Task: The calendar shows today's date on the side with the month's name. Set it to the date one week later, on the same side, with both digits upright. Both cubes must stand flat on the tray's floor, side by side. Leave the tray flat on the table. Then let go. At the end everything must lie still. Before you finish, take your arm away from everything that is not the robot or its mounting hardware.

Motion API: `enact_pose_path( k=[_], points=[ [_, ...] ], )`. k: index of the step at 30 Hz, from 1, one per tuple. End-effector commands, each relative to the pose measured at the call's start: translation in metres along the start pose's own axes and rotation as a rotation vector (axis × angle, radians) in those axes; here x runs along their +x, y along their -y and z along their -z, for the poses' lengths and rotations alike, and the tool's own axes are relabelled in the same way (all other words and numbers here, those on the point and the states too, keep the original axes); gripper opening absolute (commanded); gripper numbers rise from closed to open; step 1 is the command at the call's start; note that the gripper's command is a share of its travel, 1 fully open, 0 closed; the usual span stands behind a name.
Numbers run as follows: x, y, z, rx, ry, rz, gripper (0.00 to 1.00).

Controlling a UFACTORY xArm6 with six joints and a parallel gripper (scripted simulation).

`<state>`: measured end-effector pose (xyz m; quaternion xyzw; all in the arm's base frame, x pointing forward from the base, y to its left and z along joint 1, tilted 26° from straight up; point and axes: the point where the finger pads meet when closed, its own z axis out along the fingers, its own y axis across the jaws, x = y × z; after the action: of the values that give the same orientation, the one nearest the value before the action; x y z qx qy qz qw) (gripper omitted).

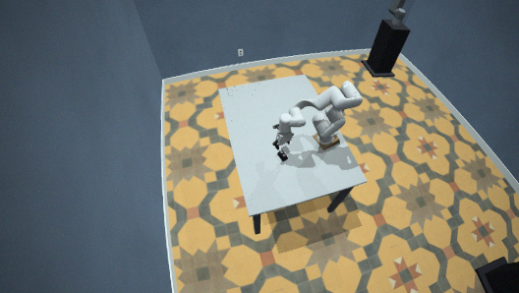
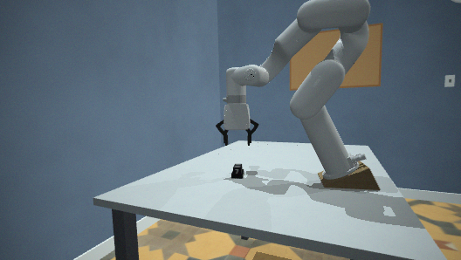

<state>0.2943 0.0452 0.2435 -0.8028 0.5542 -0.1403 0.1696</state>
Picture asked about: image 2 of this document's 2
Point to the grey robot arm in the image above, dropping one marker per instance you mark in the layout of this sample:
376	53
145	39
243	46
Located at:
308	102

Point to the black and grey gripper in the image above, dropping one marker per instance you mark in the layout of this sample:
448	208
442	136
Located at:
236	117

